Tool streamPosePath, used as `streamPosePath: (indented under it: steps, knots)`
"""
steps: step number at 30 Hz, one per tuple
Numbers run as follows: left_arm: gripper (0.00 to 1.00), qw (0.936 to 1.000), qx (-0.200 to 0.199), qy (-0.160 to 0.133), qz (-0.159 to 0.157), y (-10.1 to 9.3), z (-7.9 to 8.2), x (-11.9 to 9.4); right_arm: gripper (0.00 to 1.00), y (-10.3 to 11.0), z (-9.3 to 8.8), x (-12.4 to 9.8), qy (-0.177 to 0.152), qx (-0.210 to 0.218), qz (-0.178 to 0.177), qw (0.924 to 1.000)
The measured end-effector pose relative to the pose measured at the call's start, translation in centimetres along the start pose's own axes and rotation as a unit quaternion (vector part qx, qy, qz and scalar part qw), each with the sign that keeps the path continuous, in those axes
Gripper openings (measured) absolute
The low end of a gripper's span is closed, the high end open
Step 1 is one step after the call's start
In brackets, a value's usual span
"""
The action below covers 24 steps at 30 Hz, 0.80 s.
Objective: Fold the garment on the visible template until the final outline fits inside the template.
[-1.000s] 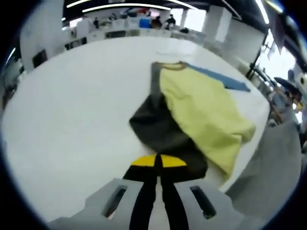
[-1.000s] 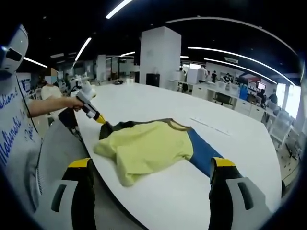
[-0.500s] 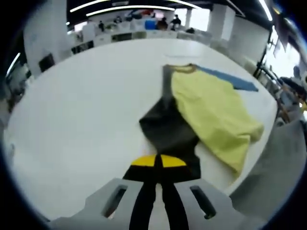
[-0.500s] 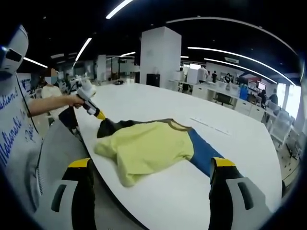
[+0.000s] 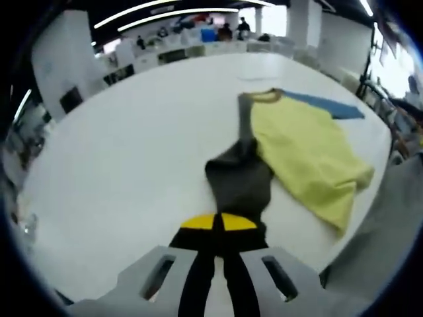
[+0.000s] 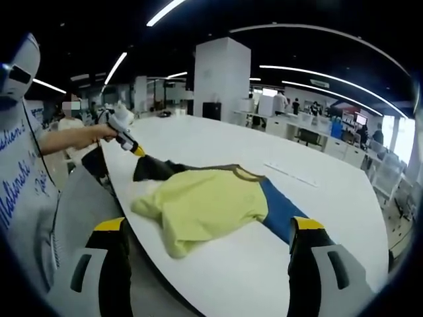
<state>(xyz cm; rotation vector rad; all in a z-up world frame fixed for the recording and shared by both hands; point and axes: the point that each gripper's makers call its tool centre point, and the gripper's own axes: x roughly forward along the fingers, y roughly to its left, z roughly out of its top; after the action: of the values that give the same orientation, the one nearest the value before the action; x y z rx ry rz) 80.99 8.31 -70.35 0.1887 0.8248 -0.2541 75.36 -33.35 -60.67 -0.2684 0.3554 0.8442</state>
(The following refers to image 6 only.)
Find white template strip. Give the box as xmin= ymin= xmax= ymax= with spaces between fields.
xmin=263 ymin=160 xmax=320 ymax=188

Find white chest device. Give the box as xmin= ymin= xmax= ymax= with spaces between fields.
xmin=0 ymin=32 xmax=41 ymax=100

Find wide white square pillar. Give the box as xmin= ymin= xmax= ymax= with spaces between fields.
xmin=193 ymin=36 xmax=252 ymax=122

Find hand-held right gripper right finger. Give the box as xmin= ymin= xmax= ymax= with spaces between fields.
xmin=287 ymin=216 xmax=377 ymax=317

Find person's white printed shirt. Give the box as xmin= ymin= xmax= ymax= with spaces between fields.
xmin=0 ymin=98 xmax=65 ymax=295

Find person's left hand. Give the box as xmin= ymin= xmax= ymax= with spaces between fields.
xmin=93 ymin=123 xmax=120 ymax=144

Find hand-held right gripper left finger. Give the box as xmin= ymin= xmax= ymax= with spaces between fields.
xmin=46 ymin=216 xmax=133 ymax=317

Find white tall cabinet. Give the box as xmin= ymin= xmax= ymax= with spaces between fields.
xmin=258 ymin=95 xmax=277 ymax=117

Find white counter cabinet row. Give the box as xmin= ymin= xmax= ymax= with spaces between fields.
xmin=233 ymin=110 xmax=384 ymax=166

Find person's grey trousers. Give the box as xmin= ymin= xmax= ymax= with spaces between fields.
xmin=42 ymin=170 xmax=206 ymax=317

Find thin dark device cable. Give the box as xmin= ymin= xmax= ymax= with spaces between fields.
xmin=22 ymin=98 xmax=63 ymax=275

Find black cabinet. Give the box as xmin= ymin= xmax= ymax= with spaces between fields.
xmin=202 ymin=101 xmax=222 ymax=122

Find yellow blue grey garment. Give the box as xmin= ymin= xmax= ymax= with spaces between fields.
xmin=131 ymin=154 xmax=336 ymax=260

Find black office chair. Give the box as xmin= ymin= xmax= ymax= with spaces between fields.
xmin=295 ymin=127 xmax=323 ymax=146

